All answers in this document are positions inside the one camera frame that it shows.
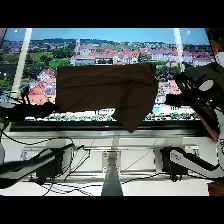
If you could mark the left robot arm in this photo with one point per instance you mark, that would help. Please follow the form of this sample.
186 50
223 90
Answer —
20 168

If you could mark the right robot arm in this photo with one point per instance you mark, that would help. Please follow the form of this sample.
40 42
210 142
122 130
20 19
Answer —
206 100

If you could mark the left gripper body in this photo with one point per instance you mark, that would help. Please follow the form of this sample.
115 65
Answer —
46 108

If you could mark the silver frame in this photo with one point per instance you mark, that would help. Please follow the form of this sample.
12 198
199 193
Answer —
111 156

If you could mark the brown garment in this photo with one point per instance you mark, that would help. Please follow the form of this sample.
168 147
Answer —
106 90

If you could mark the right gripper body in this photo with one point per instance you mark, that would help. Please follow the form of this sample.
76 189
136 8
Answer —
173 100

